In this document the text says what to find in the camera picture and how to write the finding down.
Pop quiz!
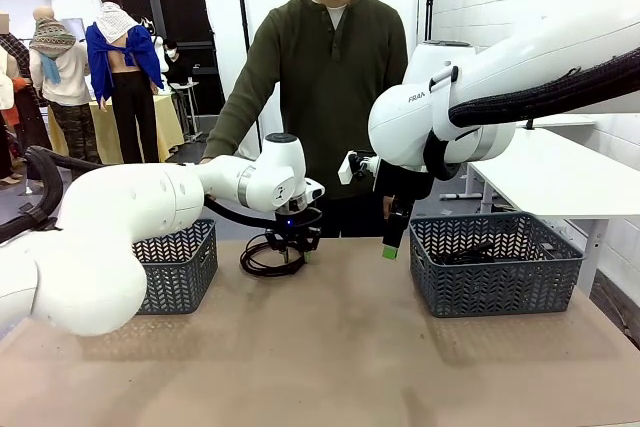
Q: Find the thin black cable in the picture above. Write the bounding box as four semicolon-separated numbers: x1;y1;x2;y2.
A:
239;231;307;277

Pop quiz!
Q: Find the person's right forearm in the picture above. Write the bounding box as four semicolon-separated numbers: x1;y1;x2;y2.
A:
202;89;275;164

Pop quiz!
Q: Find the white desk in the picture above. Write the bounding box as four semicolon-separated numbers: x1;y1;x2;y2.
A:
439;114;640;298

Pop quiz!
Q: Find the black power cord with socket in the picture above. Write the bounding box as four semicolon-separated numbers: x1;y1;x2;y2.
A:
429;242;497;267

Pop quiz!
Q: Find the black braided right arm hose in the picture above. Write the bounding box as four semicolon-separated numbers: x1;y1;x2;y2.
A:
424;46;640;181

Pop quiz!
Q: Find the mannequin with blue cardigan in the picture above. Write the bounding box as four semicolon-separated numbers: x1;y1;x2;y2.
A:
84;0;167;166

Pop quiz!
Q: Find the small metal cart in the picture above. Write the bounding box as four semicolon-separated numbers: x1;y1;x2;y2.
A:
169;79;204;144

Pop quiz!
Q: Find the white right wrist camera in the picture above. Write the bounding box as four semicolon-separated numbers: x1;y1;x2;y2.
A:
338;150;358;186

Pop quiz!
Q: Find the white backdrop panel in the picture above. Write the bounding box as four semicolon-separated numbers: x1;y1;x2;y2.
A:
195;0;266;148

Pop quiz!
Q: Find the white glossy mannequin torso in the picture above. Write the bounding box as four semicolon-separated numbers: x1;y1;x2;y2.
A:
139;16;171;93

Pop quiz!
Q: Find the bystander in plaid shirt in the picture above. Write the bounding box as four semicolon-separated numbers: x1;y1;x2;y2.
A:
0;11;51;186

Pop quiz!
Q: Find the bystander in dark clothes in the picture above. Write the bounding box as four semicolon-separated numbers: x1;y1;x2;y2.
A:
163;39;195;87

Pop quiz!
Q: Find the mannequin with patterned scarf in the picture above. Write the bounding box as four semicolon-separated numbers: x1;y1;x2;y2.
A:
28;5;96;163

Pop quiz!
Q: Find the person in green shirt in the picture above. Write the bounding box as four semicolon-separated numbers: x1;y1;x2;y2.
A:
202;0;411;239

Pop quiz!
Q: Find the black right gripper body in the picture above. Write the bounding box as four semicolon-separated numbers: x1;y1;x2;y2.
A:
382;198;417;248

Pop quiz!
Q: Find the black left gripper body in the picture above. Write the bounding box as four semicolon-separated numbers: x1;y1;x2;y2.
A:
272;199;324;239

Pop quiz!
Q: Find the grey plastic woven-pattern basket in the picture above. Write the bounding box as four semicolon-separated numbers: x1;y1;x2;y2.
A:
409;211;585;319
132;218;219;316

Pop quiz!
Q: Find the table with yellow cloth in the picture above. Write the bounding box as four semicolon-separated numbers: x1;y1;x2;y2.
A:
47;91;185;166

